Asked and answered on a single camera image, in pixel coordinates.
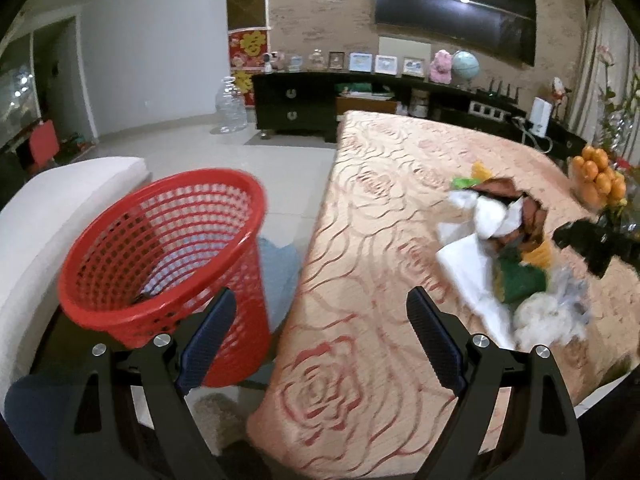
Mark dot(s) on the black router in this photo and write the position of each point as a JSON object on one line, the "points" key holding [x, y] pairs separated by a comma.
{"points": [[500, 94]]}

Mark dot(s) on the red plastic basket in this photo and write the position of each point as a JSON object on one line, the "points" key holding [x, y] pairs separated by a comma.
{"points": [[100, 265]]}

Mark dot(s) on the rose-patterned tablecloth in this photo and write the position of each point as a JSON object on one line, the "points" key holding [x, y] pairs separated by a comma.
{"points": [[380, 220]]}

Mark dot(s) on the dark green packet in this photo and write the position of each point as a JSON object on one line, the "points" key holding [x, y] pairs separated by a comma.
{"points": [[520, 275]]}

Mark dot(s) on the yellow foam fruit net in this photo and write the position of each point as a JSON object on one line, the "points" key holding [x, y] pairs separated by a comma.
{"points": [[481, 170], [539, 255]]}

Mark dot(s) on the white photo frame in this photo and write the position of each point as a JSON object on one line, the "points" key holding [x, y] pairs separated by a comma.
{"points": [[413, 66], [361, 62], [386, 64]]}

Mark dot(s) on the dark photo frame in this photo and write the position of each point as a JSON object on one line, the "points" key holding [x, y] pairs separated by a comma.
{"points": [[336, 61]]}

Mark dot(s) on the black low cabinet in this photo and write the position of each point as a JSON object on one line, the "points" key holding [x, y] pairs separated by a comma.
{"points": [[300, 105]]}

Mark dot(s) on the beige rug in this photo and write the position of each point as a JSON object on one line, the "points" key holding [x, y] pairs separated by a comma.
{"points": [[220, 425]]}

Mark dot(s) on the white sofa cushion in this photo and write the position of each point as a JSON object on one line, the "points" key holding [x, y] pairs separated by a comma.
{"points": [[45, 230]]}

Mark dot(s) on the light blue globe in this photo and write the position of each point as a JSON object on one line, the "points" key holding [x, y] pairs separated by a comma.
{"points": [[465, 65]]}

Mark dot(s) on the wall-mounted television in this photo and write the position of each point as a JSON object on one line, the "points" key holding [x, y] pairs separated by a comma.
{"points": [[450, 5]]}

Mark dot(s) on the bowl of oranges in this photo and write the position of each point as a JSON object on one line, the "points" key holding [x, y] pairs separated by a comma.
{"points": [[597, 177]]}

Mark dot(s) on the white wall panel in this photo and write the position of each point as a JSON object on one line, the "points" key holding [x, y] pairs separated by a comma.
{"points": [[402, 47]]}

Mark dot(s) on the printed plastic bag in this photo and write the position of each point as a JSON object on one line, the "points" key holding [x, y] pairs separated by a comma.
{"points": [[570, 285]]}

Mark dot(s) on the bright green wrapper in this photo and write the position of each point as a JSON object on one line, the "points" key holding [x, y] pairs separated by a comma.
{"points": [[462, 182]]}

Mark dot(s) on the light blue floor cloth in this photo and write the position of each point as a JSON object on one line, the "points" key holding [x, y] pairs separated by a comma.
{"points": [[280, 280]]}

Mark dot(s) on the white power strip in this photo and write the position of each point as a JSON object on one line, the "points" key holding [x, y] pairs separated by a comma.
{"points": [[486, 109]]}

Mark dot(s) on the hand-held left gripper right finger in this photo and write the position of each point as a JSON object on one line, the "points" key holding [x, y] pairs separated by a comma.
{"points": [[435, 340]]}

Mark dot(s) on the large clear water bottle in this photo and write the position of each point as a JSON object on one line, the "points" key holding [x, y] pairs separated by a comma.
{"points": [[229, 107]]}

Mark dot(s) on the white box device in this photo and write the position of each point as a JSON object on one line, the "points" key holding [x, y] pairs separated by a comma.
{"points": [[541, 116]]}

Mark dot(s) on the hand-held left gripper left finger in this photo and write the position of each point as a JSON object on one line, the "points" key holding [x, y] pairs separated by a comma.
{"points": [[207, 340]]}

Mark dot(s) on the red chair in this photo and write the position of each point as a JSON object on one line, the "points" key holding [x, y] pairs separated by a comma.
{"points": [[44, 142]]}

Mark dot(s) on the pink plush toy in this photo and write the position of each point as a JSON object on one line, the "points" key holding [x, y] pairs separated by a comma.
{"points": [[441, 66]]}

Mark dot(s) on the brown wrapper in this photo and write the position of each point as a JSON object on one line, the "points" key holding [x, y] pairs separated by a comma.
{"points": [[505, 190]]}

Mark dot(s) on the flower stems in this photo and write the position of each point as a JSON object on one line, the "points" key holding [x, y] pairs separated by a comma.
{"points": [[617, 105]]}

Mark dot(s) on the red paper wall poster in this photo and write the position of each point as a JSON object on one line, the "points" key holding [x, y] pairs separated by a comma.
{"points": [[246, 60]]}

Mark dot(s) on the green box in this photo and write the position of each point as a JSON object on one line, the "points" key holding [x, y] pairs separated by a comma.
{"points": [[356, 89]]}

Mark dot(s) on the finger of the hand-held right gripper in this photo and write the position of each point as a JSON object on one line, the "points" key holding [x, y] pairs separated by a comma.
{"points": [[582, 242]]}

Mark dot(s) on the white tissue ball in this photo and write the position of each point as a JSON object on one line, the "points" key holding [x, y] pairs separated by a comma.
{"points": [[542, 317]]}

